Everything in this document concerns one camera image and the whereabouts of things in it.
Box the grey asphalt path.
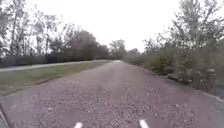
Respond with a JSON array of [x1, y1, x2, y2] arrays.
[[0, 59, 224, 128]]

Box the robot's own part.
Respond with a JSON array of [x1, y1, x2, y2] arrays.
[[139, 119, 149, 128], [73, 121, 83, 128]]

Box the row of trees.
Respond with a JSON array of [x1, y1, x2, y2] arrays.
[[0, 0, 139, 63]]

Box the pale side path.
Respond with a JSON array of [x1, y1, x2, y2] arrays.
[[0, 59, 113, 73]]

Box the trees and bushes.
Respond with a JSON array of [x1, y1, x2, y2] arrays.
[[122, 0, 224, 93]]

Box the dark hedge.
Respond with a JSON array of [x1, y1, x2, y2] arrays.
[[0, 51, 111, 69]]

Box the grass strip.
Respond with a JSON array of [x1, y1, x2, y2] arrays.
[[0, 59, 113, 97]]

